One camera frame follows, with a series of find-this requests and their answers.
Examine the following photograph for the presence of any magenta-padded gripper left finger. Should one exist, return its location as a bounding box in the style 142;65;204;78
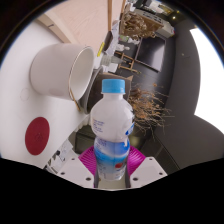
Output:
56;145;99;189

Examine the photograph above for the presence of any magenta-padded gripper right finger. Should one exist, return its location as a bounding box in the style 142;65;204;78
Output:
124;145;168;189

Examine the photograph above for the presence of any white bottle with blue cap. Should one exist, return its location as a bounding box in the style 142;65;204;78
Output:
89;78;136;182

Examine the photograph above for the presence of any stack of papers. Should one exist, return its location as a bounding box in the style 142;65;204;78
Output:
46;139;76;171

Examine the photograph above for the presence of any dried plant in dark pot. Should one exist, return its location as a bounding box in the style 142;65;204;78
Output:
87;65;175;138

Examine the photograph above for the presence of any flat round red coaster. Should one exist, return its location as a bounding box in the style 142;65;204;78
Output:
24;116;51;156

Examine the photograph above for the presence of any white mug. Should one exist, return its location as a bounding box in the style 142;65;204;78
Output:
29;43;96;112

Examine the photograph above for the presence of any wooden easel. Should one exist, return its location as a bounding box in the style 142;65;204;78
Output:
114;49;139;74

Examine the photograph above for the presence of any small yellow strip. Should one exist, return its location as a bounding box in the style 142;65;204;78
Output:
96;42;106;58

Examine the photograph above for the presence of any black wall screen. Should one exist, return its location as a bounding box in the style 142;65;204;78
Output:
134;31;167;73

